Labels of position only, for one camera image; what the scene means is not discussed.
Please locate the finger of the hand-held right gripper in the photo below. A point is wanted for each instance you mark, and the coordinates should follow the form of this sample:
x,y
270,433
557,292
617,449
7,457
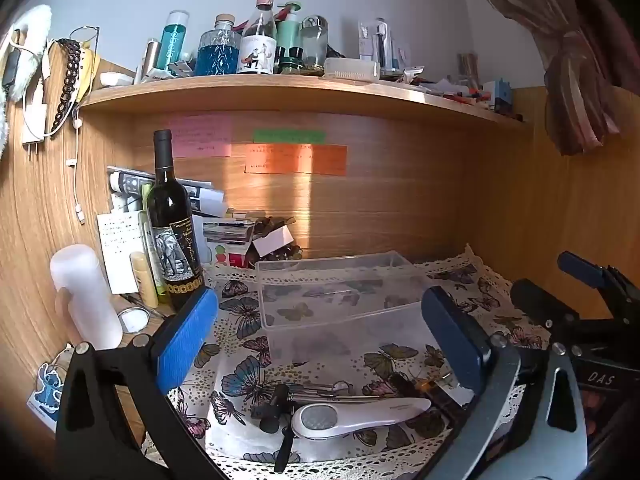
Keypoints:
x,y
537,302
580,267

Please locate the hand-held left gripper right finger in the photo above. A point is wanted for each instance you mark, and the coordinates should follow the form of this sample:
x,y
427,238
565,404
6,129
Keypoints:
x,y
452,340

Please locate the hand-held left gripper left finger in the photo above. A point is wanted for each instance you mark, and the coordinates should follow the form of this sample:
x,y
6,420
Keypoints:
x,y
187,340

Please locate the clear plastic storage box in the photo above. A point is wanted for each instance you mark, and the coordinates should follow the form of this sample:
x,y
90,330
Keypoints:
x,y
340,300

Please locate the white handheld foot file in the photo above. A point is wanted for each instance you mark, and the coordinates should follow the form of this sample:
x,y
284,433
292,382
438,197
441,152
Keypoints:
x,y
355,414

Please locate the black pen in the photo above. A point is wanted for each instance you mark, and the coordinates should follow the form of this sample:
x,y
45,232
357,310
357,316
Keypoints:
x,y
142,306

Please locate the round silver lid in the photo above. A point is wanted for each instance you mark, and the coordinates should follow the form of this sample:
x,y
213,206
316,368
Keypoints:
x,y
133,320

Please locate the pale yellow tube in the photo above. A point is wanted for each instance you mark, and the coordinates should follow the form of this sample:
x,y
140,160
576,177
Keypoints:
x,y
144,280

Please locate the black t-shaped tool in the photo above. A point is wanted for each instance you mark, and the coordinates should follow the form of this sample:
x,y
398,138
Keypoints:
x,y
272,405

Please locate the stack of printed cards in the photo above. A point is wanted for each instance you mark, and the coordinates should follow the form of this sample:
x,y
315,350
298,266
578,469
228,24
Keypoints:
x,y
227,240

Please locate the dark wine bottle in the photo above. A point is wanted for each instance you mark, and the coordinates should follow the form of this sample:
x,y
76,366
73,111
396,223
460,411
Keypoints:
x,y
172,230

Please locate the frosted white plastic bottle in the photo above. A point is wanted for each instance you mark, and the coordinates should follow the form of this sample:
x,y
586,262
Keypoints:
x,y
85,295

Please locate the white handwritten note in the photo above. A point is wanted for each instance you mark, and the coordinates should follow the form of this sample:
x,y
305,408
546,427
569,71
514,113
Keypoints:
x,y
120,250

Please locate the butterfly print lace tablecloth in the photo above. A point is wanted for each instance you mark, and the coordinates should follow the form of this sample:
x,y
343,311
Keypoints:
x,y
310,360

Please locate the white blank card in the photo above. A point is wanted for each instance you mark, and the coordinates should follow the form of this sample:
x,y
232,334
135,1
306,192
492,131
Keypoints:
x,y
272,241

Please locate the blue cartoon sticker card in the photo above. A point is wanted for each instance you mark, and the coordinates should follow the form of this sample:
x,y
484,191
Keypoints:
x,y
47,391

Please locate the blue white small box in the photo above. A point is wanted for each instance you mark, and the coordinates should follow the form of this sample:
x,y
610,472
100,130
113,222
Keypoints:
x,y
500,96

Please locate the pink sticky note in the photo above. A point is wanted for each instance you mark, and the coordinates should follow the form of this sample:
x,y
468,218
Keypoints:
x,y
200,136

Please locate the orange sticky note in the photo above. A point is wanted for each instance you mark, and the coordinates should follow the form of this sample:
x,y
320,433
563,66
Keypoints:
x,y
295,159

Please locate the brown patterned curtain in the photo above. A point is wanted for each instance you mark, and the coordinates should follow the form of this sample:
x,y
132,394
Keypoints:
x,y
565,45

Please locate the green sticky note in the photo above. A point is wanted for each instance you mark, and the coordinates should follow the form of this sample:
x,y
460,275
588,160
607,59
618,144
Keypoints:
x,y
289,136

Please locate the white charger plug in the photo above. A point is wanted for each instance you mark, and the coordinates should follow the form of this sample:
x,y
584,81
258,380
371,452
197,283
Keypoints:
x,y
35,127

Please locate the wooden shelf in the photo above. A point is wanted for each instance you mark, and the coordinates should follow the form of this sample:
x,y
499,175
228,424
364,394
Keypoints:
x,y
300,92

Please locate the silver white tube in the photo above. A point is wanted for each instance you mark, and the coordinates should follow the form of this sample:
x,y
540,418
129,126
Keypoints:
x,y
148,60

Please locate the white hair brush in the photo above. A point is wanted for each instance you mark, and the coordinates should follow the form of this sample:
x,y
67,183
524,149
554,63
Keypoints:
x,y
351,68

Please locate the blue liquid glass bottle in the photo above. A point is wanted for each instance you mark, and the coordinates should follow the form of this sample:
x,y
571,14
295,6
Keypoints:
x,y
216,50

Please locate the teal cylindrical bottle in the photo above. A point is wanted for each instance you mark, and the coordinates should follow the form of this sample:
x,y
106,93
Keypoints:
x,y
174,42

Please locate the clear plastic case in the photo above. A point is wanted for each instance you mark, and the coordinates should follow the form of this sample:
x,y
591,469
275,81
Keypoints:
x,y
376,45

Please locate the clear bottle with cartoon label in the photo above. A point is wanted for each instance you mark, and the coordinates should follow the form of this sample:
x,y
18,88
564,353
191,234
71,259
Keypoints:
x,y
257,40

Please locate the green pump bottle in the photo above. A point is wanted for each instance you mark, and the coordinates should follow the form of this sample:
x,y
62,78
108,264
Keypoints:
x,y
288,35

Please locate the clear glass jar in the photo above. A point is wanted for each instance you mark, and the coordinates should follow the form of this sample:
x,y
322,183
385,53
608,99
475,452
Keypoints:
x,y
314,40

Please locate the fluffy white headband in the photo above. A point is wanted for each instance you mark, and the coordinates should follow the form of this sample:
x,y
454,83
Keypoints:
x,y
22,55

